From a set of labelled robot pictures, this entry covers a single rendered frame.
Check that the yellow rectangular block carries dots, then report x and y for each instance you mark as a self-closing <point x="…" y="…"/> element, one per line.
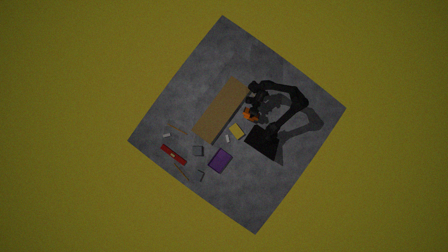
<point x="236" y="131"/>

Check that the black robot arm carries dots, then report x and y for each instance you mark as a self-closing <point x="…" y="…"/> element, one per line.
<point x="299" y="102"/>

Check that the red flat block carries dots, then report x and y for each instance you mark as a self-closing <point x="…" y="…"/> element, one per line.
<point x="173" y="154"/>

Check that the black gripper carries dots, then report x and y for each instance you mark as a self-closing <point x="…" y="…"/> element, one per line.
<point x="253" y="110"/>

